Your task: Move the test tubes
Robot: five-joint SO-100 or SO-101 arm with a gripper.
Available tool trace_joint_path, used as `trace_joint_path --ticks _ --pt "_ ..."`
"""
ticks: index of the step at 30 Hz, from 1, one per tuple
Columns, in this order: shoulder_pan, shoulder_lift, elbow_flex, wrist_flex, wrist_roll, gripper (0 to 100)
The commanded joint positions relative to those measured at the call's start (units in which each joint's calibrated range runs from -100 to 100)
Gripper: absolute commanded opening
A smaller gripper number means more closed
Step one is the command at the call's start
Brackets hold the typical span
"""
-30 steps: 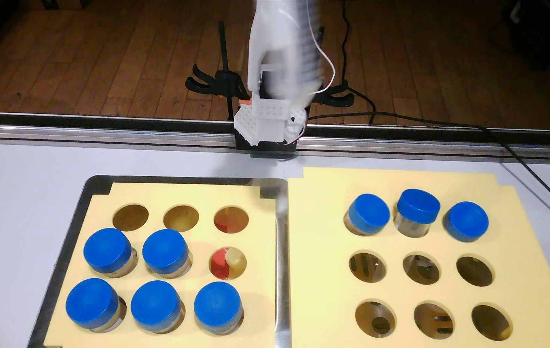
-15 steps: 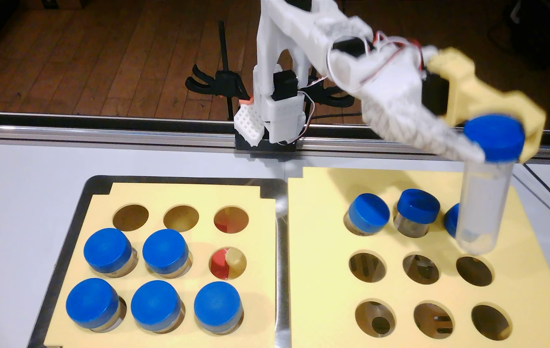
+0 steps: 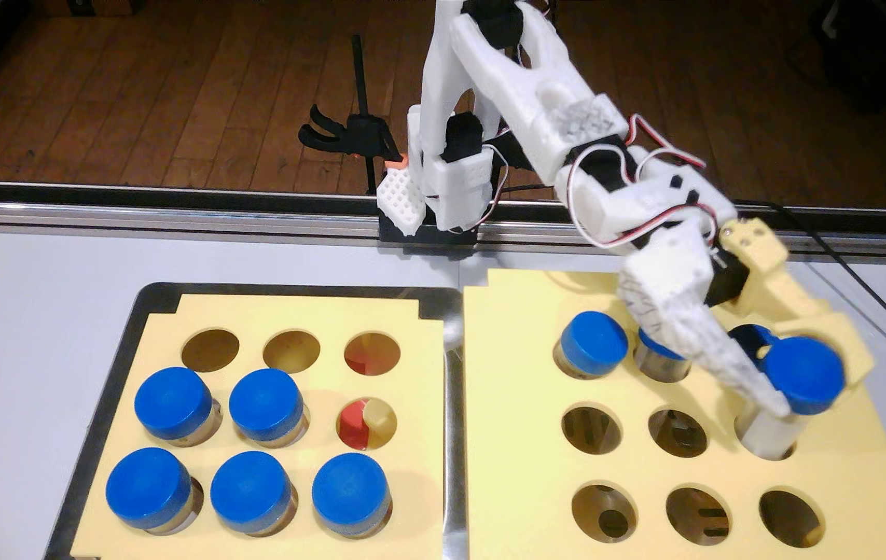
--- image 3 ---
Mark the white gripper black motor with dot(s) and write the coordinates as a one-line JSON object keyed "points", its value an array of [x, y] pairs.
{"points": [[671, 269]]}

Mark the blue-capped test tube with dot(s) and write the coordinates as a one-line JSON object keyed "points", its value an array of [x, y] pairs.
{"points": [[593, 342], [805, 373], [250, 490], [173, 403], [350, 491], [265, 403], [149, 486], [657, 362], [750, 338]]}

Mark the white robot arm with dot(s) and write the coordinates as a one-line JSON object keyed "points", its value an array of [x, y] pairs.
{"points": [[521, 85]]}

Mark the yellow foam tube rack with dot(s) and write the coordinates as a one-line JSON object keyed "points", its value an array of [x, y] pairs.
{"points": [[521, 435], [412, 467]]}

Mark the black bag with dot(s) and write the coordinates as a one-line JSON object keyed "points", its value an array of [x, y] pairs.
{"points": [[879, 54]]}

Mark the red rack under foam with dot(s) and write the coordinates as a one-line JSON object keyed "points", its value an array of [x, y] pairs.
{"points": [[351, 426]]}

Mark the steel tray with black rim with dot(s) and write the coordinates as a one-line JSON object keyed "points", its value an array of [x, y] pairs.
{"points": [[112, 373]]}

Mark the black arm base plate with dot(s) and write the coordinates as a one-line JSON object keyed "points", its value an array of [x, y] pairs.
{"points": [[427, 243]]}

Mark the aluminium table edge rail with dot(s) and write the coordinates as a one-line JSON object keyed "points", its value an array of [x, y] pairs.
{"points": [[100, 211]]}

